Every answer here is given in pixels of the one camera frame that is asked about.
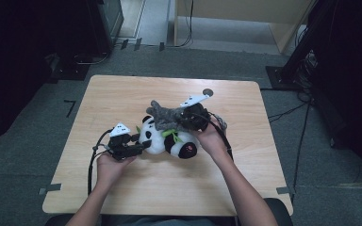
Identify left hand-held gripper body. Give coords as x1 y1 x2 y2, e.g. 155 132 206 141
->
107 122 145 162

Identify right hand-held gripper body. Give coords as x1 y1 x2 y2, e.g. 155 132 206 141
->
179 93 211 132

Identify panda plush toy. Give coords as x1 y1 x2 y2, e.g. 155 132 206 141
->
137 115 201 160

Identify grey fuzzy toy garment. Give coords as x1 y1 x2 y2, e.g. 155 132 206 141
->
145 99 191 132

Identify person's left hand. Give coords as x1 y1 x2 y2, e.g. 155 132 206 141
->
96 153 138 186

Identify person's right hand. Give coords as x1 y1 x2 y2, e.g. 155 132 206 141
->
194 122 233 162

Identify angled black floor tape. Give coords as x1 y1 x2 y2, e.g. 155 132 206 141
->
63 99 77 119

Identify person's grey clothing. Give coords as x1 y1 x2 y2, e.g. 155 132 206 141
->
102 215 239 226

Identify grey tape strip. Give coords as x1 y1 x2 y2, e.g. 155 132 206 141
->
276 186 296 195
38 183 62 196

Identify black stand base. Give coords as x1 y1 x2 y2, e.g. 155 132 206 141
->
48 51 111 83

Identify black metal stand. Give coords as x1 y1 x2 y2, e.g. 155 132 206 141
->
265 0 337 92

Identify black monitor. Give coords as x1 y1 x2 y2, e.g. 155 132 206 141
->
86 0 125 55

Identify light wooden desk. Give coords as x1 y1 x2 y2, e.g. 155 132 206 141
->
173 0 315 55

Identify dark curtain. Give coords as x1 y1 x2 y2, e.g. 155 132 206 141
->
307 0 362 186
0 0 91 149

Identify right hand-held gripper cable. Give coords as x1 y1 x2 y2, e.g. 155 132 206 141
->
197 112 235 161

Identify hand-held gripper cable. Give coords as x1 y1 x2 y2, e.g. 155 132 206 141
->
197 112 235 161
87 127 114 196

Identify left hand-held gripper cable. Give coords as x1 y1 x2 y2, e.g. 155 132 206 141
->
87 127 114 196

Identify black floor cable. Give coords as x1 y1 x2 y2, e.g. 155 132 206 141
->
267 102 309 124
290 102 312 205

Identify black hanging cable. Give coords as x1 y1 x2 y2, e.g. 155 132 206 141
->
166 0 194 49

